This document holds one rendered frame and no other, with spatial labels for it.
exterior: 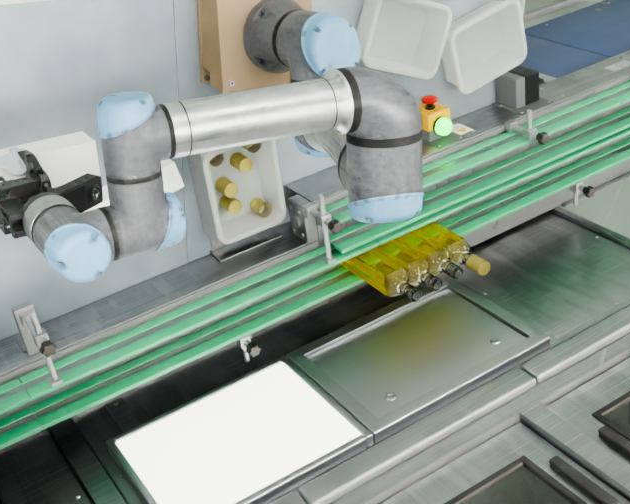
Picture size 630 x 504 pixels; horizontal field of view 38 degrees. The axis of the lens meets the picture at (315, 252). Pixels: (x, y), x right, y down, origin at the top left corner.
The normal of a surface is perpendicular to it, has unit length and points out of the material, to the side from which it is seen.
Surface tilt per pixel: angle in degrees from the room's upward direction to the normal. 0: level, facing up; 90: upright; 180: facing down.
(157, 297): 90
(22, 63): 0
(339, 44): 12
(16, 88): 0
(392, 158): 24
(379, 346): 90
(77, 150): 0
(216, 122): 20
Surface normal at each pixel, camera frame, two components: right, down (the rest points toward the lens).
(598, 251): -0.13, -0.85
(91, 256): 0.53, 0.37
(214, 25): -0.85, 0.22
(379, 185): -0.21, 0.38
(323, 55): 0.55, 0.17
